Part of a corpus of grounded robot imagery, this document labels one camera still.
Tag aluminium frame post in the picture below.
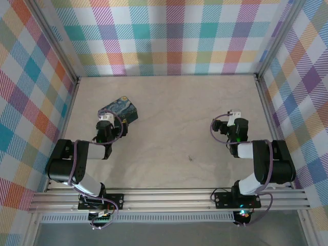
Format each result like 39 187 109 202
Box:
30 0 80 82
256 0 308 77

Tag left controller board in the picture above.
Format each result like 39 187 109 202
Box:
88 210 113 223

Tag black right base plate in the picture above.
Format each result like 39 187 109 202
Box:
214 191 262 210

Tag grey slotted cable duct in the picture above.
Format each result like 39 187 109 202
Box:
40 214 236 224

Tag right controller board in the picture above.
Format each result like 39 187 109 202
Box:
235 209 252 224

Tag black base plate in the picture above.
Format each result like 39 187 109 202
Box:
214 191 262 210
77 193 125 211

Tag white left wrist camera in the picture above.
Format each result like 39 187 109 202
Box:
98 112 115 122

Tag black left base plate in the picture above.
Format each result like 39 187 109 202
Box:
77 193 125 211

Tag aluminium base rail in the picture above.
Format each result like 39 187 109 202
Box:
27 188 312 214

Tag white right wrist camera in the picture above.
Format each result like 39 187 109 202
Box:
228 110 242 126

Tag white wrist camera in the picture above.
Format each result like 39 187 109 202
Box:
98 112 115 122
228 110 242 126

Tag controller board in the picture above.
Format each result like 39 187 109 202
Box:
88 210 113 223
235 209 252 224

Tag aluminium side rail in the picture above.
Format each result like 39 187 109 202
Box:
255 74 293 189
45 76 80 193

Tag starry night print box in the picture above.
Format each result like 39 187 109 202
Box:
98 96 139 126

